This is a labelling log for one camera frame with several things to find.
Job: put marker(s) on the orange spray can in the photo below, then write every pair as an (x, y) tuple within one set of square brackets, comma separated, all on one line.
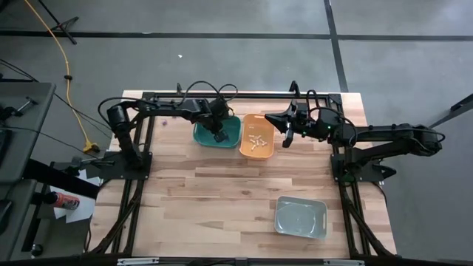
[(64, 201)]

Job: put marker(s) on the black table clamp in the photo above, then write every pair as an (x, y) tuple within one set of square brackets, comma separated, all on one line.
[(179, 88), (294, 88)]

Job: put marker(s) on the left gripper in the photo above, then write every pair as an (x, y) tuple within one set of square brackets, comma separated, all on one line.
[(216, 112)]

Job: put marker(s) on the grey plastic basket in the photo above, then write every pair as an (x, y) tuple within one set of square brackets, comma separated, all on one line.
[(299, 218)]

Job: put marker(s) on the black metal stand leg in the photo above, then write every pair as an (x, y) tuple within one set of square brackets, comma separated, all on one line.
[(462, 105)]

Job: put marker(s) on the black caster wheel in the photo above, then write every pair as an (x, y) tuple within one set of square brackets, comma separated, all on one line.
[(36, 250)]

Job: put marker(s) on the teal plastic basket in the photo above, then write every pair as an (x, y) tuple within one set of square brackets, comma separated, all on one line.
[(234, 136)]

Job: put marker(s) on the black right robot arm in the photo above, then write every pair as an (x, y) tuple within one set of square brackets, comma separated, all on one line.
[(388, 133)]

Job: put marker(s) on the grey office desk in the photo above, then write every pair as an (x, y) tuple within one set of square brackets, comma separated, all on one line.
[(26, 147)]

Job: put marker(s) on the black metal beam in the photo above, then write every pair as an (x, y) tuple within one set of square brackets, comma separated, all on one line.
[(63, 179)]

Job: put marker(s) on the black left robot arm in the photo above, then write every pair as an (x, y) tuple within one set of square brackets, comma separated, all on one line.
[(118, 122)]

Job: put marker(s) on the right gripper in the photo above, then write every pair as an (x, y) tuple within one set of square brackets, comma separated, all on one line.
[(318, 125)]

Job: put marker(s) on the silver metal bracket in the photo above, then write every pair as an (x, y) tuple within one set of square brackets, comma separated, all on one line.
[(343, 262), (136, 261)]

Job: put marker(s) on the orange plastic basket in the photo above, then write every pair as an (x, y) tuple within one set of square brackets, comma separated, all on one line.
[(258, 155)]

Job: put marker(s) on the black aluminium table frame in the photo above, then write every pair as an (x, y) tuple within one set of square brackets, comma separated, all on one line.
[(258, 95)]

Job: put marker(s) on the black tripod stand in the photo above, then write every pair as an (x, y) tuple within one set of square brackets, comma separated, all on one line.
[(61, 26)]

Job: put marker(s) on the white paper sheets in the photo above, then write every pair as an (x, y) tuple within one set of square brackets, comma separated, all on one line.
[(79, 210)]

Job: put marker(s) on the black hand tool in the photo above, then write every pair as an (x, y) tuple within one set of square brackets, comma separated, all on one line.
[(22, 107)]

